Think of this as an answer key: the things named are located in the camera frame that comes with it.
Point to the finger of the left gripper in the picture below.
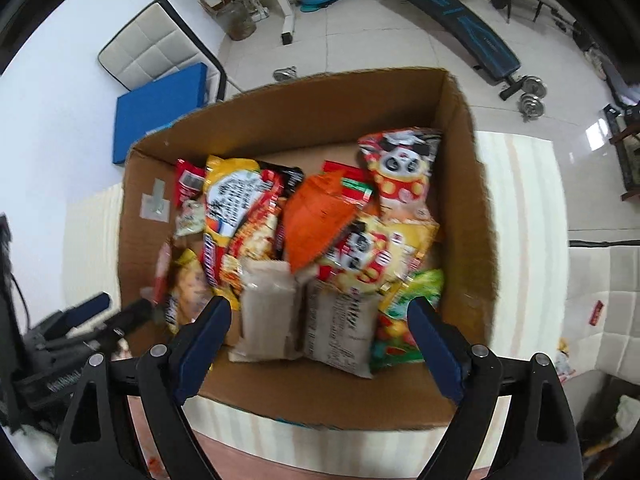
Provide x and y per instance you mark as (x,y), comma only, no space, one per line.
(57,325)
(65,359)

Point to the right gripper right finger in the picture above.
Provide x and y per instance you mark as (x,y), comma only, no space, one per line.
(539,439)

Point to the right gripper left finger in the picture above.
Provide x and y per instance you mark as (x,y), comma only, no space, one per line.
(99,440)

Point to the yellow egg biscuit bag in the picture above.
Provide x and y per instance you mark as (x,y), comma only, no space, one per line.
(189,293)

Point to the orange chip bag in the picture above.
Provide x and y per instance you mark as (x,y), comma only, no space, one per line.
(313,217)

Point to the cardboard box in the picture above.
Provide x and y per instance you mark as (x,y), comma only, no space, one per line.
(302,124)

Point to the pale green snack packet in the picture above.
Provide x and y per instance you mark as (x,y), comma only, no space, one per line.
(190,219)

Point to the small red sachet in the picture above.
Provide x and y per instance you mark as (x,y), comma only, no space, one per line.
(596,313)

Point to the white cracker packet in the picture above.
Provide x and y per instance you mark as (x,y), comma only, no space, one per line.
(269,310)

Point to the green fruit candy bag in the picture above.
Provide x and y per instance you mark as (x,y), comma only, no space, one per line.
(393,343)

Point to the Korean cheese ramen bag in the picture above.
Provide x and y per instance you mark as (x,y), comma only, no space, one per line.
(243,199)

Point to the blue foam mat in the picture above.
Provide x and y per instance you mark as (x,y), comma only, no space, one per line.
(157,105)

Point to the grey printed snack bag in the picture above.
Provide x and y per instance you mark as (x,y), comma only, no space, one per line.
(340,328)

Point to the yellow panda snack bag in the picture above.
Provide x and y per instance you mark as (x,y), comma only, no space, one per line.
(372,253)

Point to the striped cat table mat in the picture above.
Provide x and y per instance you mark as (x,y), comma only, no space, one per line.
(529,216)

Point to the red white snack packet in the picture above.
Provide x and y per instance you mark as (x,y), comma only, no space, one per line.
(356,184)

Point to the white padded chair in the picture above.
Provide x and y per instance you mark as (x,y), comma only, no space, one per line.
(157,43)

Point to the orange panda snack packet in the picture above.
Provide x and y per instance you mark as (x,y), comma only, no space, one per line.
(400,162)

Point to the dumbbell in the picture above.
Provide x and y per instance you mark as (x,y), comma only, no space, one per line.
(531,102)

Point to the black weight bench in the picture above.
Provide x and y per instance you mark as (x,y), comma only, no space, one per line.
(487,48)

